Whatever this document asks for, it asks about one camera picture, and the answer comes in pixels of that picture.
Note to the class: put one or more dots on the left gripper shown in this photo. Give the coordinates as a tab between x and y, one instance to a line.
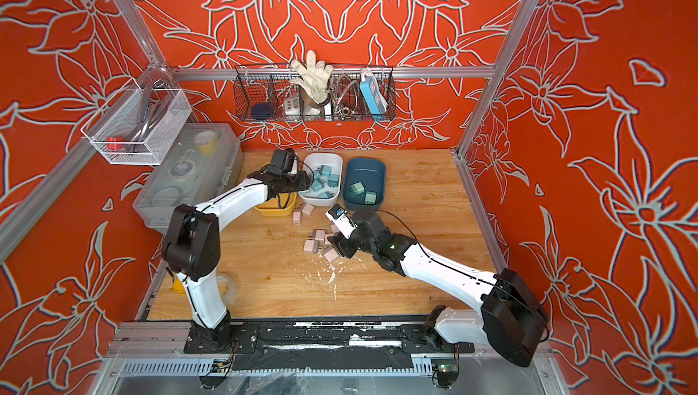
303	180

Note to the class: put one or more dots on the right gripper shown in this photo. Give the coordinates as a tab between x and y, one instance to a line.
341	245

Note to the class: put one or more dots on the green plug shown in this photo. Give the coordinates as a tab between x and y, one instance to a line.
357	188
370	198

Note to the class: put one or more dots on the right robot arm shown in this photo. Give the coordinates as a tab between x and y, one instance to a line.
509	318

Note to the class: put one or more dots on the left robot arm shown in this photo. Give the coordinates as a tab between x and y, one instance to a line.
192	246

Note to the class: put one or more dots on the yellow storage box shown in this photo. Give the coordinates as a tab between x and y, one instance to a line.
280	206

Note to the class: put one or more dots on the pink plug near yellow box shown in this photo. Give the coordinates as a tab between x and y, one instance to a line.
307	209

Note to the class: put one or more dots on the white storage box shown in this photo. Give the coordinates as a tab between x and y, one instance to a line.
312	163

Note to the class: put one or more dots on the dark teal storage box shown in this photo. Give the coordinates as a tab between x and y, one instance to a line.
372	173

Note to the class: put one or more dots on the light blue box in basket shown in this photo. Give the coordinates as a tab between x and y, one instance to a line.
374	99

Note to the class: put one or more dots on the pink plug bottom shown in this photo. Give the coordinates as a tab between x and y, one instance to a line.
331	255

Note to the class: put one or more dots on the pink plug lower left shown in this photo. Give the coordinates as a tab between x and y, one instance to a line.
311	246

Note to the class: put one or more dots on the white socket cube in basket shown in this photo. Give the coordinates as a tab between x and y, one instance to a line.
292	107

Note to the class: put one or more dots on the clear plastic lidded container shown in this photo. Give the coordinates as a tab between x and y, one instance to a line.
204	159

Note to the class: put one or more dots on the cream rubber glove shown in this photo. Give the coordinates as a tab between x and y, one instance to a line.
313	77

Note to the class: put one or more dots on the clear tape roll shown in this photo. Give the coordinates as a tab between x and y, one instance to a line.
227	288

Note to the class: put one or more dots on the red object in basket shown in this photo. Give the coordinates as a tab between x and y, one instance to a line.
115	143

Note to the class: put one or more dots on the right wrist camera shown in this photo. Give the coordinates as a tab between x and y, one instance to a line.
341	219

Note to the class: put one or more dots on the black wire wall basket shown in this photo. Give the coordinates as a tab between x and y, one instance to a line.
302	93

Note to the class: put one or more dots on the white wire basket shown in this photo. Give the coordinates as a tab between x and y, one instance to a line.
149	118

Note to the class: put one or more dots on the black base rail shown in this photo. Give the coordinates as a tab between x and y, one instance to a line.
411	334

